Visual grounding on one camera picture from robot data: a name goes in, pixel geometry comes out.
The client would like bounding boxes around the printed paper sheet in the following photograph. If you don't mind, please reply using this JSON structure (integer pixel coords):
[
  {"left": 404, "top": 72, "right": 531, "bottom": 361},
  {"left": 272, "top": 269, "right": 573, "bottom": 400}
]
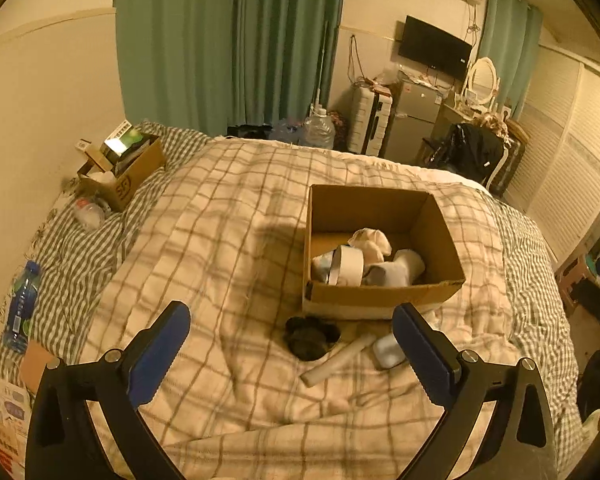
[{"left": 0, "top": 370, "right": 37, "bottom": 480}]

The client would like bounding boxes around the large cardboard box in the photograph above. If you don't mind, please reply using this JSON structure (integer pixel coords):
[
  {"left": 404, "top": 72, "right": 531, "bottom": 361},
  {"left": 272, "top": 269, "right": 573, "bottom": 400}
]
[{"left": 302, "top": 184, "right": 467, "bottom": 322}]

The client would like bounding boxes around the blue water bottle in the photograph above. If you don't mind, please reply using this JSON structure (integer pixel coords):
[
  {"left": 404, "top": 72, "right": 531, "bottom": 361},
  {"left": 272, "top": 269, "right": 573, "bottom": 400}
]
[{"left": 2, "top": 260, "right": 42, "bottom": 352}]

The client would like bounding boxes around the wooden dressing table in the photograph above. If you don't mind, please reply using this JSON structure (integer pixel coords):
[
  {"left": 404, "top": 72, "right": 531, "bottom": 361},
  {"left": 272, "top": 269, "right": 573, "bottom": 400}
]
[{"left": 432, "top": 102, "right": 482, "bottom": 141}]

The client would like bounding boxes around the plastic stool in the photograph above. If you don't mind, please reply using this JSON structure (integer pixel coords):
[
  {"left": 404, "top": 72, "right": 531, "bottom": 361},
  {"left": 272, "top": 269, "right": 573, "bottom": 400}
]
[{"left": 554, "top": 254, "right": 592, "bottom": 312}]

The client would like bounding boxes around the wide green curtain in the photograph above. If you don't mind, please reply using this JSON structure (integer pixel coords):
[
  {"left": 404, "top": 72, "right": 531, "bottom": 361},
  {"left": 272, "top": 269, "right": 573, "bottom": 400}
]
[{"left": 113, "top": 0, "right": 349, "bottom": 139}]

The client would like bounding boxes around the clear plastic cup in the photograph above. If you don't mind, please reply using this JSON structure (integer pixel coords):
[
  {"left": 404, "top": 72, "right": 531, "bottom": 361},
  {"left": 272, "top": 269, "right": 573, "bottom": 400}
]
[{"left": 74, "top": 197, "right": 106, "bottom": 231}]

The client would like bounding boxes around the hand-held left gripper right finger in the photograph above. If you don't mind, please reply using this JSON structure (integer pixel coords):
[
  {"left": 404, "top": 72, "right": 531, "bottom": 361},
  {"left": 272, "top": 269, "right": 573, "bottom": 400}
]
[{"left": 391, "top": 302, "right": 559, "bottom": 480}]

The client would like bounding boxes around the white oval mirror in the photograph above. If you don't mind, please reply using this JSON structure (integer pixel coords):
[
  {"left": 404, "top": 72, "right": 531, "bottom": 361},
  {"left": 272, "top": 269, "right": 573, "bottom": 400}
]
[{"left": 462, "top": 57, "right": 501, "bottom": 112}]

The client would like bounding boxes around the brown woven suitcase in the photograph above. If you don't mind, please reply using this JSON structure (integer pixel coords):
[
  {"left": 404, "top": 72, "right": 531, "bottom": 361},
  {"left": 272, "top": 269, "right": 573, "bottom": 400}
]
[{"left": 491, "top": 119, "right": 527, "bottom": 197}]

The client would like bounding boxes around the brown cardboard piece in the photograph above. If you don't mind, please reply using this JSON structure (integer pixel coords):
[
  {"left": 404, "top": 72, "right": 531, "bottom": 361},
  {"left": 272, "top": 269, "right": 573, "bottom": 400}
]
[{"left": 19, "top": 339, "right": 61, "bottom": 392}]

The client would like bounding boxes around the narrow green curtain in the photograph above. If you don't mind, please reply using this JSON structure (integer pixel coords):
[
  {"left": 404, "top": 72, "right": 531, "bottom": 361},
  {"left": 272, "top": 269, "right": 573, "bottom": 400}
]
[{"left": 479, "top": 0, "right": 544, "bottom": 117}]

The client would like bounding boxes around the white louvered wardrobe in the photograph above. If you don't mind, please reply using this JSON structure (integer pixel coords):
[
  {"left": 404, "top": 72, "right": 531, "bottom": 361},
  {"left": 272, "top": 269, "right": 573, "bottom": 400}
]
[{"left": 504, "top": 44, "right": 600, "bottom": 272}]

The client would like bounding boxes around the green packet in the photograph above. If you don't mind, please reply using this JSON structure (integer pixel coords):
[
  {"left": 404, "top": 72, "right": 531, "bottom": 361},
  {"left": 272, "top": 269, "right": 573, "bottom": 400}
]
[{"left": 102, "top": 127, "right": 147, "bottom": 157}]

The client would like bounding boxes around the grey mini fridge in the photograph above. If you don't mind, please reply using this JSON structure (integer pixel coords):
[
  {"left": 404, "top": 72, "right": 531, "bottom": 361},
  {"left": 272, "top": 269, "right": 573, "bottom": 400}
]
[{"left": 383, "top": 78, "right": 444, "bottom": 165}]

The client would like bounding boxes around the white tape roll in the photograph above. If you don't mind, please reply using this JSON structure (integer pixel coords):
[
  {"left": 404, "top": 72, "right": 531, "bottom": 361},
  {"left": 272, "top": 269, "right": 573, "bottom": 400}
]
[{"left": 327, "top": 245, "right": 365, "bottom": 287}]

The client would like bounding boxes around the black wall television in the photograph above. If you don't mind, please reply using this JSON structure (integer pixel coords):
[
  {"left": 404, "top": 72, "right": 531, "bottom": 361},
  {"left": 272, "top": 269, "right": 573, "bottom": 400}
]
[{"left": 397, "top": 15, "right": 474, "bottom": 75}]

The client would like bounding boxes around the white cylindrical tube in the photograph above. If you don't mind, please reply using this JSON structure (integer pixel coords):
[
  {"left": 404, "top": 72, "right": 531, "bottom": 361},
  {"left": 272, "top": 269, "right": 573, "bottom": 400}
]
[{"left": 300, "top": 335, "right": 376, "bottom": 387}]

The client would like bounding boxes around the pack of water bottles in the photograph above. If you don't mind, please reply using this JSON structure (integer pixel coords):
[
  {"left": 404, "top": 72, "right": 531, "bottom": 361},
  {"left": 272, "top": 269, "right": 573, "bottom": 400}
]
[{"left": 269, "top": 117, "right": 306, "bottom": 145}]

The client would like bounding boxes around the large clear water jug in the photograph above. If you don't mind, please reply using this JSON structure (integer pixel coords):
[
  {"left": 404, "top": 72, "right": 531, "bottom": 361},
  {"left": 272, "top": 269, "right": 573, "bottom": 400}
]
[{"left": 303, "top": 104, "right": 337, "bottom": 151}]

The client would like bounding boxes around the beige plaid blanket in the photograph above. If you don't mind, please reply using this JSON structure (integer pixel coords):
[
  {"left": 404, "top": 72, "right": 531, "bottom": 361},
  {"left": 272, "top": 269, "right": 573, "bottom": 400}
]
[{"left": 79, "top": 136, "right": 583, "bottom": 480}]

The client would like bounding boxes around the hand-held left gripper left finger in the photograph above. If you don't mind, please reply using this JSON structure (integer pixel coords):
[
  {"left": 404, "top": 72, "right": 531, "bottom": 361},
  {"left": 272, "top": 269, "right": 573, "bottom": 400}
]
[{"left": 25, "top": 301, "right": 192, "bottom": 480}]

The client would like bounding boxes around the small printed cardboard box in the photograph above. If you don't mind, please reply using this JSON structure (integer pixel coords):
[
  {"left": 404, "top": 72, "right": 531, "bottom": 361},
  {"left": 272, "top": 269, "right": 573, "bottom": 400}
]
[{"left": 75, "top": 132, "right": 167, "bottom": 213}]

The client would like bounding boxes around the white suitcase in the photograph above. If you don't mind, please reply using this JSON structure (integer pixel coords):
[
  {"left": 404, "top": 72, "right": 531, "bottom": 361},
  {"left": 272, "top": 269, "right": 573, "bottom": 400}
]
[{"left": 348, "top": 84, "right": 395, "bottom": 157}]

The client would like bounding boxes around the white pole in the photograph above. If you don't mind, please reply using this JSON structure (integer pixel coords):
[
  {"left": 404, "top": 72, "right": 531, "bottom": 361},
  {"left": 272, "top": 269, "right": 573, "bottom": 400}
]
[{"left": 314, "top": 22, "right": 331, "bottom": 112}]

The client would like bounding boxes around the black bag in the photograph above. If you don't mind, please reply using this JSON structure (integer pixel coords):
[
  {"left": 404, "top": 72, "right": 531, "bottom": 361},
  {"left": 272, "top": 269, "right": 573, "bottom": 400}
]
[{"left": 429, "top": 122, "right": 506, "bottom": 182}]

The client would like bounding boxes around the white paper cup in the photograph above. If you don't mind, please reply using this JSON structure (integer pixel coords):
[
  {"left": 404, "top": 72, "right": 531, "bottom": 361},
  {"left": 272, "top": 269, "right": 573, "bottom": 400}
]
[{"left": 392, "top": 248, "right": 426, "bottom": 282}]

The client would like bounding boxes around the green gingham bed sheet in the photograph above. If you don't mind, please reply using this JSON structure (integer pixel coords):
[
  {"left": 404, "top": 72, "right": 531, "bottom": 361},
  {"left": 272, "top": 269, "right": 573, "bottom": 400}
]
[{"left": 0, "top": 121, "right": 216, "bottom": 386}]

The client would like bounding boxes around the grey white cloth bundle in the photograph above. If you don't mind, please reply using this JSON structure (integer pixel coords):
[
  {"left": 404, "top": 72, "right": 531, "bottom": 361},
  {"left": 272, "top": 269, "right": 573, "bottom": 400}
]
[{"left": 362, "top": 261, "right": 412, "bottom": 289}]

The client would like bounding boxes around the white earbuds case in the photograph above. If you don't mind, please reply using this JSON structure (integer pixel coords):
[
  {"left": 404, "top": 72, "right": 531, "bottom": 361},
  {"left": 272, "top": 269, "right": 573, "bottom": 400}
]
[{"left": 372, "top": 334, "right": 406, "bottom": 372}]

